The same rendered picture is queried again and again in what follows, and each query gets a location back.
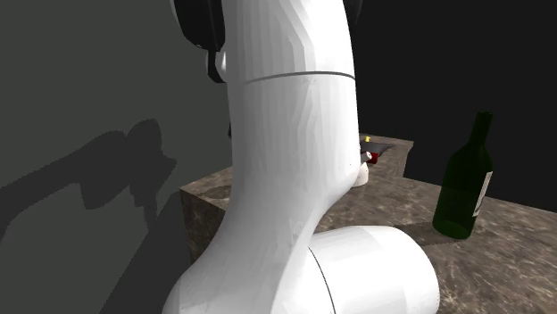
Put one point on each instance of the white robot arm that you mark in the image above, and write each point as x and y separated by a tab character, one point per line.
287	174

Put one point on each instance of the white round object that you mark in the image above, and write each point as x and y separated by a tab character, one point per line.
362	177

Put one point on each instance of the red and white small object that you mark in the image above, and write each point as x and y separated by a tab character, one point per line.
372	157

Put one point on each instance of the dark green wine bottle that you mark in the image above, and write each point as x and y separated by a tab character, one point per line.
461	195

